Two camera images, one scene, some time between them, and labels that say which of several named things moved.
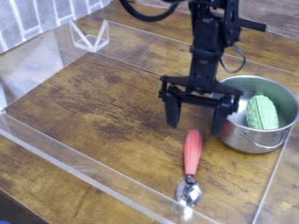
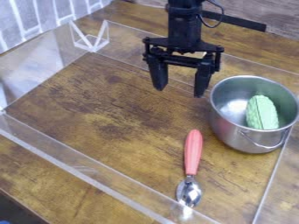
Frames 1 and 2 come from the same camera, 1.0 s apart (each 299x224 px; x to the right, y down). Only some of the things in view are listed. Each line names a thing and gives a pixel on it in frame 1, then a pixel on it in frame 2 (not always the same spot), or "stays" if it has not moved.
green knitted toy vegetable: (261, 113) stays
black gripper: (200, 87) to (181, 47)
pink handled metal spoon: (188, 191) stays
